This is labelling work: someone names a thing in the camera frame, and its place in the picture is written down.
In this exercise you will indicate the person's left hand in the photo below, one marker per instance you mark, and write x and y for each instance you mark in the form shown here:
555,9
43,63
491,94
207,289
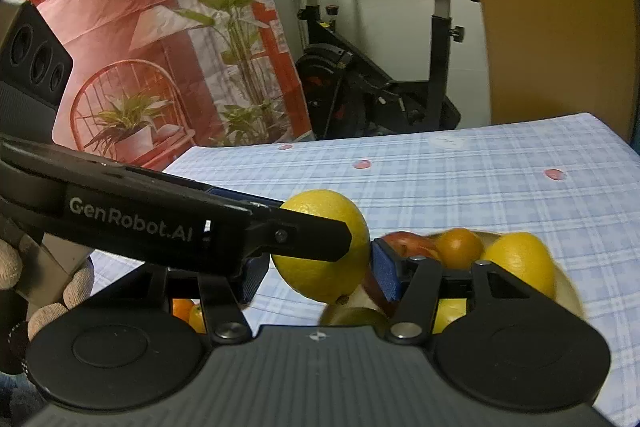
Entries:
77,287

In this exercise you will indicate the black exercise bike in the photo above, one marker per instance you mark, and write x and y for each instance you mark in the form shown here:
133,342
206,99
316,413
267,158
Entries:
370,77

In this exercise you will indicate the green-tinged orange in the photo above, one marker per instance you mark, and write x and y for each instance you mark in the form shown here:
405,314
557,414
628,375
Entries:
460,249

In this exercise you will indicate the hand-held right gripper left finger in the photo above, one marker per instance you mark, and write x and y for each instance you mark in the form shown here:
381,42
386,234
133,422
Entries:
250,289

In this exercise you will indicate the yellow lemon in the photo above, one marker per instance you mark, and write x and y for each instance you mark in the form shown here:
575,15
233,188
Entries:
520,257
320,282

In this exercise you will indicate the beige plate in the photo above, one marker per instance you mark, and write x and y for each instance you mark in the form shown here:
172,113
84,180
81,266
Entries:
567,292

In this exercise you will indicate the red apple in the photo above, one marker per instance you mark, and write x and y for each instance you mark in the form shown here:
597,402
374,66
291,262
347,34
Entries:
415,247

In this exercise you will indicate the yellow-green jujube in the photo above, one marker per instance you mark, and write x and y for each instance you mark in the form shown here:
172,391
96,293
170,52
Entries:
196,319

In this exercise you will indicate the plaid blue tablecloth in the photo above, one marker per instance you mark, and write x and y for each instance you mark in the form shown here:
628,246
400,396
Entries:
475,187

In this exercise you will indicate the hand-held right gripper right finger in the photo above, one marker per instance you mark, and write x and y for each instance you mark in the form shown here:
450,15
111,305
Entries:
385,272

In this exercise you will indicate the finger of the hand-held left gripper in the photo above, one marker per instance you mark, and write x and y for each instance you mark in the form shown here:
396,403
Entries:
235,196
310,239

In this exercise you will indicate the brown wooden board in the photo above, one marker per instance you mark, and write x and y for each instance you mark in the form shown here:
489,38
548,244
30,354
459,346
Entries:
550,7

